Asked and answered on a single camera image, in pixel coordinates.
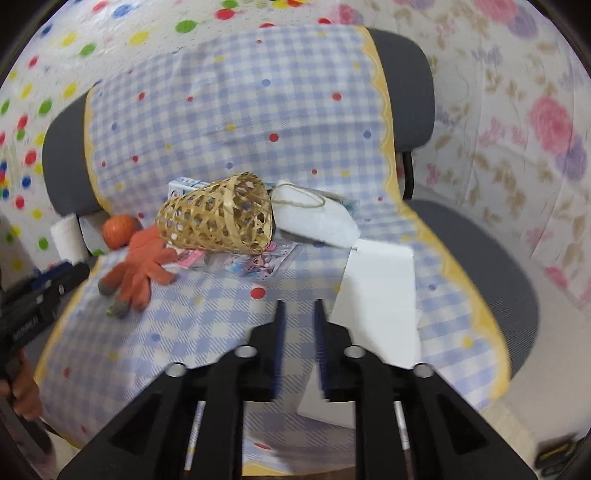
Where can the cartoon printed wrapper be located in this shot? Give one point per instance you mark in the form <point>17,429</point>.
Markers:
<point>255,267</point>

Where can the floral plastic sheet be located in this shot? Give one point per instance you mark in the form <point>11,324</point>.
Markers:
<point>511,142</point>

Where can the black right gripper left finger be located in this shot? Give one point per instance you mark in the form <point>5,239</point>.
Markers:
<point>249,373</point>

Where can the small white milk carton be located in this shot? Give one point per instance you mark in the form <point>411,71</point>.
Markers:
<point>183,185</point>

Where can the orange knit glove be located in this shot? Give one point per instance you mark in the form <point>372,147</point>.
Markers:
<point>130,280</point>

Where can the blue checkered cloth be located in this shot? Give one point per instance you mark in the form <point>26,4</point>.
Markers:
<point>324,107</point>

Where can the white paper cup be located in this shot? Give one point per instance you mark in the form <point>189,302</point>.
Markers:
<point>68,240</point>

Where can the white paper card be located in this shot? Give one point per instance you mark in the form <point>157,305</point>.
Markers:
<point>377,301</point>

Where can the black yellow tool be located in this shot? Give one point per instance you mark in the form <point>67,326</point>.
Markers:
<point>553,461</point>

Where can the red apple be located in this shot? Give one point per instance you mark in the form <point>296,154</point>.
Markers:
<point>118,230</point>

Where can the person's left hand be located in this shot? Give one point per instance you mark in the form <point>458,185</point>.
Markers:
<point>27,402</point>

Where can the woven bamboo basket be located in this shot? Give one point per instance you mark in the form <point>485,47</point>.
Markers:
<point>233,215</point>

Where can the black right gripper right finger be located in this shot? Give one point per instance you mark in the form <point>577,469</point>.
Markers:
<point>351,373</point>

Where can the polka dot plastic sheet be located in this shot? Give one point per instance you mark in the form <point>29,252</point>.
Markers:
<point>82,43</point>

